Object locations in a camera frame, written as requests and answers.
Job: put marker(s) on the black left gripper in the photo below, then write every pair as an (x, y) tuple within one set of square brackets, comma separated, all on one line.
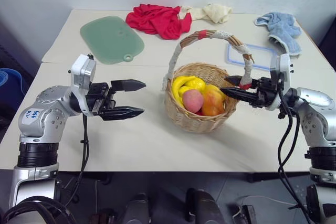
[(101, 95)]

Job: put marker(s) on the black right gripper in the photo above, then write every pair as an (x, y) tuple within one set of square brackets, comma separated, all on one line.
[(266, 91)]

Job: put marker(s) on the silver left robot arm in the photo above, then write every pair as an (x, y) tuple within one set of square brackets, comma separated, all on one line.
[(50, 113)]

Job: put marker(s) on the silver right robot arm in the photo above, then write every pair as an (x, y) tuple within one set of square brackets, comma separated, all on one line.
[(312, 111)]

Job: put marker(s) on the orange red apple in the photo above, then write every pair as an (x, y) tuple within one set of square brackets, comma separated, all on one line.
[(211, 102)]

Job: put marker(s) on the clear lid with blue rim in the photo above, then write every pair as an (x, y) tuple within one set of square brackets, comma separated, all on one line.
[(252, 56)]

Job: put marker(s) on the yellow lemon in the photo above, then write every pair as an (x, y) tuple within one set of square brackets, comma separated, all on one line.
[(197, 84)]

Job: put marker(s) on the pink peach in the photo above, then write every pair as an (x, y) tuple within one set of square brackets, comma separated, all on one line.
[(193, 100)]

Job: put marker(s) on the yellow banana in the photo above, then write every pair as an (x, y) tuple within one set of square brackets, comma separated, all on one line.
[(178, 82)]

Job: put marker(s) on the green cutting board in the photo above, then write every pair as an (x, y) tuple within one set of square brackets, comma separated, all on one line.
[(110, 37)]

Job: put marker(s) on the blue towel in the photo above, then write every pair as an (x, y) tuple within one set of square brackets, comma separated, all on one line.
[(283, 27)]

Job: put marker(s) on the cream cloth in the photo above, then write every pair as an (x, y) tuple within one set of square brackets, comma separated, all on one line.
[(215, 12)]

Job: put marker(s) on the red cloth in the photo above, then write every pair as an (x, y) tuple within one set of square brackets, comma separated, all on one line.
[(155, 19)]

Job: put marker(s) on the dark grey rounded shape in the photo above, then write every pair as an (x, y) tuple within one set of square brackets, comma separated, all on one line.
[(136, 208)]

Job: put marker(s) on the blue roll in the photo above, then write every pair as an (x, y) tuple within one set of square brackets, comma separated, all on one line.
[(9, 87)]

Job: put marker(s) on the dark brown rounded shape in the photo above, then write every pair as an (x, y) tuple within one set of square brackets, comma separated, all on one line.
[(203, 205)]

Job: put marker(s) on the black floor device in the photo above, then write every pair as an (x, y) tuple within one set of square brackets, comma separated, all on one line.
[(248, 213)]

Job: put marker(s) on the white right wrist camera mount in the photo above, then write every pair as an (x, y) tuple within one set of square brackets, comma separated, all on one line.
[(284, 69)]

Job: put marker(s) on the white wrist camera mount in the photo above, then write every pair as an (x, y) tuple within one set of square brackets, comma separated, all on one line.
[(78, 66), (284, 69)]

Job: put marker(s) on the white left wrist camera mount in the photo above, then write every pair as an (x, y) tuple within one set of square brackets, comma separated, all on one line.
[(78, 66)]

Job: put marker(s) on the black table frame bar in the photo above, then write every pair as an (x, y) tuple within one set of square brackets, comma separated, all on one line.
[(275, 176)]

